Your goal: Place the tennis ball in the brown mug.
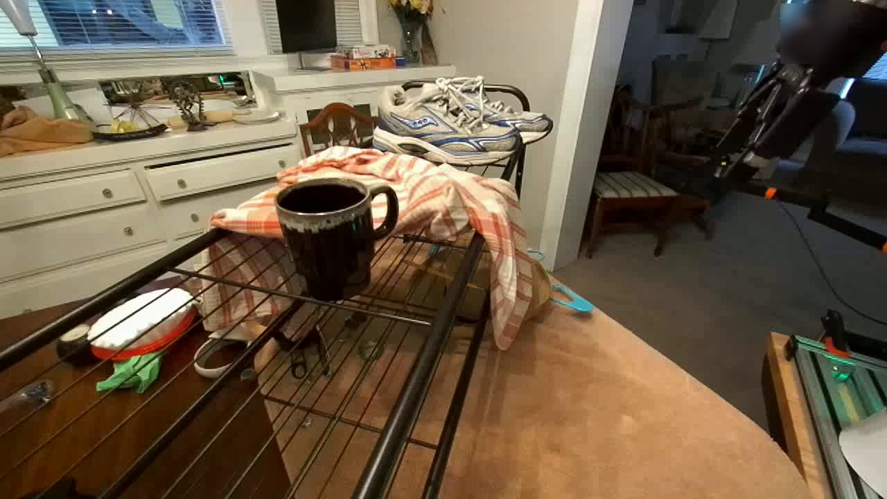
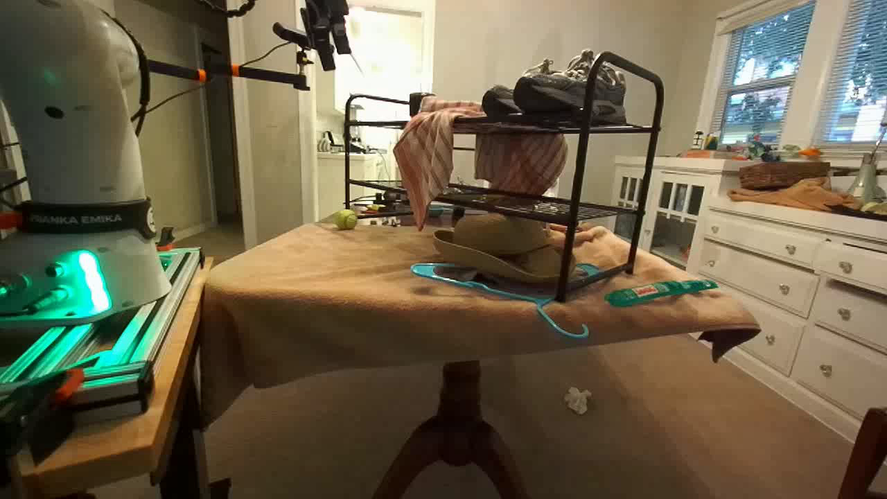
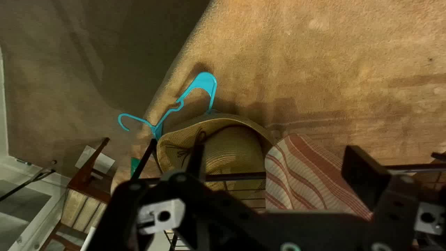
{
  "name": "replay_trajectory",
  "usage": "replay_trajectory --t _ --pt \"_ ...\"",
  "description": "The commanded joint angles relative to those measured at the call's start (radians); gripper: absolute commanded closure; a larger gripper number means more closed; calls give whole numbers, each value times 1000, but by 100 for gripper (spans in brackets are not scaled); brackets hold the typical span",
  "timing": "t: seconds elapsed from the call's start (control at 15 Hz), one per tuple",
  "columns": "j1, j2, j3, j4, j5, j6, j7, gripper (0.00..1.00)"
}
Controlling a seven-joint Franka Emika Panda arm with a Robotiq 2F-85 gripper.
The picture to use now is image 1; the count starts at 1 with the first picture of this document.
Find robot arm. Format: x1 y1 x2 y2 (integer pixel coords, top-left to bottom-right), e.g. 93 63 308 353
707 0 887 251

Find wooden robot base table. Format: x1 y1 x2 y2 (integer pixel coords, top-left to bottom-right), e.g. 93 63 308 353
761 333 887 499

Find dark brown glazed mug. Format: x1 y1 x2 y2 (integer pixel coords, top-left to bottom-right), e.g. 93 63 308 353
275 178 398 300

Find white blue sneakers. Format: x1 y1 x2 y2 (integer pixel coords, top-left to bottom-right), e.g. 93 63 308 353
370 77 550 163

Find wooden chair behind rack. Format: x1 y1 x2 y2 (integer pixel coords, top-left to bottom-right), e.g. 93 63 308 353
298 103 377 156

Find brown tablecloth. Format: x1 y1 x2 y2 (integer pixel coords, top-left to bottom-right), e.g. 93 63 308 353
441 308 810 499

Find orange white checkered cloth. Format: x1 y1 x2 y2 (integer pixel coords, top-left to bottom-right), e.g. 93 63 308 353
211 146 550 350

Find vase with yellow flowers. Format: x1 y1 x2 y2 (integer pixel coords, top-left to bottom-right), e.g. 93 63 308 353
387 0 437 66

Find dark wooden side chair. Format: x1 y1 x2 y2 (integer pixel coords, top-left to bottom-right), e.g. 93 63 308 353
584 85 713 254

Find orange box on shelf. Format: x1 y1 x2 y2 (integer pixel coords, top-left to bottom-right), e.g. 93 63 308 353
330 44 395 73

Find white red round case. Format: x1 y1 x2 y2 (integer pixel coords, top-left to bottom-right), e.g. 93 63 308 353
89 287 197 360

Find green plastic clip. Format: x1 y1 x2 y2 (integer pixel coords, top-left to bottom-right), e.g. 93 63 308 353
96 354 161 394

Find dark plate on dresser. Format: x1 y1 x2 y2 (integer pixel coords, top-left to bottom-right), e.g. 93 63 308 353
92 120 165 141

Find white dresser with drawers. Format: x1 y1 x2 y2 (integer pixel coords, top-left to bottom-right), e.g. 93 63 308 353
0 66 451 317

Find brown cloth on dresser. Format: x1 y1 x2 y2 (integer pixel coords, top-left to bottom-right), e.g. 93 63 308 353
0 106 92 157

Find metal lamp on dresser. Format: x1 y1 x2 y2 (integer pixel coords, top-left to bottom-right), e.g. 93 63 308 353
0 0 92 123

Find black wire shelf rack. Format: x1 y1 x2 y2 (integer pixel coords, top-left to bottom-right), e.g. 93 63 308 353
0 81 556 499

